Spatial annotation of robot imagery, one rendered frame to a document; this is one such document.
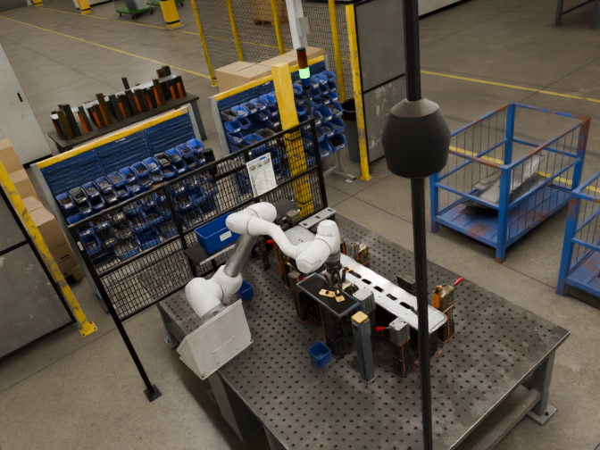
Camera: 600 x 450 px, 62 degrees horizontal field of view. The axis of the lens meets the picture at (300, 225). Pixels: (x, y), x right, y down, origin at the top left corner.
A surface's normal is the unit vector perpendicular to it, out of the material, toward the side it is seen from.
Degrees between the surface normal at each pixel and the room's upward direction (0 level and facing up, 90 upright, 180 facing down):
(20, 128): 90
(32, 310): 90
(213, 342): 90
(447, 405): 0
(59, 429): 0
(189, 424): 0
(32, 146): 90
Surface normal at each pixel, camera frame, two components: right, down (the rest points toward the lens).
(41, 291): 0.57, 0.42
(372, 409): -0.16, -0.83
